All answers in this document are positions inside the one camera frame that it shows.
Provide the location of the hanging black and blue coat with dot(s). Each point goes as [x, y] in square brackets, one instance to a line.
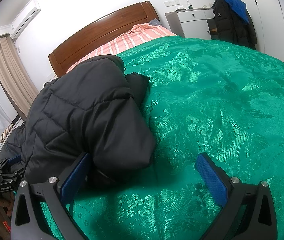
[233, 23]

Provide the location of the person's left hand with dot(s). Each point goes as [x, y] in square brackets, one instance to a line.
[7, 201]

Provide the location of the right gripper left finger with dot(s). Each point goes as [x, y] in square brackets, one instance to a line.
[28, 221]

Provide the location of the beige curtain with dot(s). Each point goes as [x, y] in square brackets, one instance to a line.
[14, 79]

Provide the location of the pink striped bed sheet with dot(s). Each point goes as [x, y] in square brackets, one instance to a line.
[139, 34]

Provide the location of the black puffer jacket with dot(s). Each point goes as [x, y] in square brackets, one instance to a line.
[93, 109]

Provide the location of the white air conditioner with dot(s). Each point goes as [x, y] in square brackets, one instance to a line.
[21, 22]

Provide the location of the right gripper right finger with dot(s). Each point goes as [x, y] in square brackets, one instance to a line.
[247, 210]

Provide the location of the white bedside cabinet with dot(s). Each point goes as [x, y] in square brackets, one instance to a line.
[192, 23]

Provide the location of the brown wooden headboard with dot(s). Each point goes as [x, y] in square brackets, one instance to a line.
[98, 33]

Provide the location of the green satin bedspread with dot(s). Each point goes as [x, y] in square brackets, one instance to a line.
[205, 96]

